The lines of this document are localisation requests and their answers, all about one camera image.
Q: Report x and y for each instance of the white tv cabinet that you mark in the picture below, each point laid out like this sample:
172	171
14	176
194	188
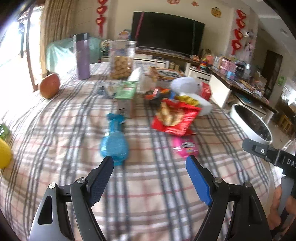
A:
189	67

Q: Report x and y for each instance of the beige curtain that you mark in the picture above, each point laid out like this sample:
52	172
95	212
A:
57	23

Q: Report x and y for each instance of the orange snack wrapper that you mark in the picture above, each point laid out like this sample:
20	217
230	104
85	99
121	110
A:
154	97

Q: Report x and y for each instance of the left red heart decoration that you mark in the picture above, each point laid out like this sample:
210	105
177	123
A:
101	19

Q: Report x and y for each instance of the orange cracker box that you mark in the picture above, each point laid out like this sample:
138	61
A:
163	77

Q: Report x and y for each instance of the red chip bag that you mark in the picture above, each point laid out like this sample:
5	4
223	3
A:
175	117

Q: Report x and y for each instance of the blue plastic toy wrapper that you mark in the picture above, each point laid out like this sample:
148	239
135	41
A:
114	142

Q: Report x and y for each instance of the green milk carton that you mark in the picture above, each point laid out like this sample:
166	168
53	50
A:
125	98

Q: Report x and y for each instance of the yellow object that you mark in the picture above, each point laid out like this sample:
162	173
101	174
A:
5	154

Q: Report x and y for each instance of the pink candy wrapper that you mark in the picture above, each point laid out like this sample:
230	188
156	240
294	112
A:
185	146

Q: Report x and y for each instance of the teal covered furniture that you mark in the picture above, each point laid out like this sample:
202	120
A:
60	55

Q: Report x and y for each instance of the white foam block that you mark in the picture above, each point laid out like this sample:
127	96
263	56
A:
205	105

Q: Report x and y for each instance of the small green packet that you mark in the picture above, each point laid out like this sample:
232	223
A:
4	131

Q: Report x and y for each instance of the red apple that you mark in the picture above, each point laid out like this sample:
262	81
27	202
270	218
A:
49	86

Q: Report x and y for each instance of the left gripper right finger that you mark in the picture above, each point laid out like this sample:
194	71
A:
248	220

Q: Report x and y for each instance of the right hand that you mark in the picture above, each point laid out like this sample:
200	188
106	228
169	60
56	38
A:
273	218

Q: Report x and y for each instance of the clear cookie jar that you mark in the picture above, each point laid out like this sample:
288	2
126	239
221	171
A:
121	55

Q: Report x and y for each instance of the right red heart decoration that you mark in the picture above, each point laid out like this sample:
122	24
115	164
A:
238	35

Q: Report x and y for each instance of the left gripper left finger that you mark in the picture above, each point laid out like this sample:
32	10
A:
51	221

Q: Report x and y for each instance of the black flat television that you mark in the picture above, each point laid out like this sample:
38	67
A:
167	32

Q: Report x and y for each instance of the red heart decoration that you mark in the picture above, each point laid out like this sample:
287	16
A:
101	19
238	35

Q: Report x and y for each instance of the rainbow stacking ring toy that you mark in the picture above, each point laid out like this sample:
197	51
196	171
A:
204	64

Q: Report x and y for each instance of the red white box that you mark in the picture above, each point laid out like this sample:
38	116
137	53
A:
205	91

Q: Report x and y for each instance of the white paper plate stack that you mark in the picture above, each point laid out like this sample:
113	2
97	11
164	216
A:
186	85

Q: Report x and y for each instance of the pink toy box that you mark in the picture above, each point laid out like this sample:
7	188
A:
227	65

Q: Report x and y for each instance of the dark top side counter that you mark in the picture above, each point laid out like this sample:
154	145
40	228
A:
222	87

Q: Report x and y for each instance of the plaid tablecloth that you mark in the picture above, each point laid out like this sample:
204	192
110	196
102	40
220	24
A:
149	197

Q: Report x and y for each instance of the purple thermos bottle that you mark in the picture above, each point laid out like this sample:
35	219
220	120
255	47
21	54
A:
82	53

